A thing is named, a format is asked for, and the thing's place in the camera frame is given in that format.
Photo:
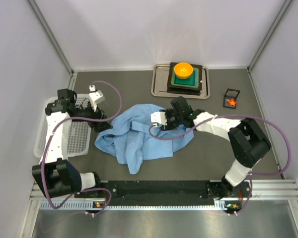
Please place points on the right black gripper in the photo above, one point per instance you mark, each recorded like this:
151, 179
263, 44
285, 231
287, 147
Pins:
169, 121

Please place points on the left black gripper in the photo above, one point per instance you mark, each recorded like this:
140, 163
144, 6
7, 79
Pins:
99, 124

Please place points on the light blue button shirt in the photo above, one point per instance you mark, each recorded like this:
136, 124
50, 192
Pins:
132, 141

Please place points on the red orange brooch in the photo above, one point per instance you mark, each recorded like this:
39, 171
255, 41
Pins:
232, 102

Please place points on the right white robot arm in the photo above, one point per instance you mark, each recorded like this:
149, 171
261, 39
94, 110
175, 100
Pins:
249, 143

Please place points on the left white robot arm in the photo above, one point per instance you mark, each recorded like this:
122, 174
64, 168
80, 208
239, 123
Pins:
55, 175

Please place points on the small black brooch box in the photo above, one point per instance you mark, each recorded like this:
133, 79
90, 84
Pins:
230, 93

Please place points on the white plastic basket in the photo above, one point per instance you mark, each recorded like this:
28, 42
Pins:
78, 139

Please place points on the black square plate stack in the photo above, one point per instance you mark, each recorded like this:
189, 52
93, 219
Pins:
181, 89

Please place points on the green square plate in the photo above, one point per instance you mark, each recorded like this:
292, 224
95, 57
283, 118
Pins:
192, 81

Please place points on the orange plastic bowl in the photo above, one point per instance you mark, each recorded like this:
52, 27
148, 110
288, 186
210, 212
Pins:
183, 70

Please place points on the silver metal tray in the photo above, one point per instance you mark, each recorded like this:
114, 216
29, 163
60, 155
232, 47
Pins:
160, 78

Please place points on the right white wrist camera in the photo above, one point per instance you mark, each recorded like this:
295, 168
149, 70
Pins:
158, 119

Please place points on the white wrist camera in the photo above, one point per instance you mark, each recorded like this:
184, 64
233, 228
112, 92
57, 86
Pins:
158, 119
95, 97

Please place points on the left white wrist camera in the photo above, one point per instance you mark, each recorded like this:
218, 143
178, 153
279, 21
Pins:
95, 97

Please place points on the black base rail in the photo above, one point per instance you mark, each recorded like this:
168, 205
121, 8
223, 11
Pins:
171, 193

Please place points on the white slotted cable duct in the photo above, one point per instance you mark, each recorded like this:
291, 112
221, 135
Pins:
91, 205

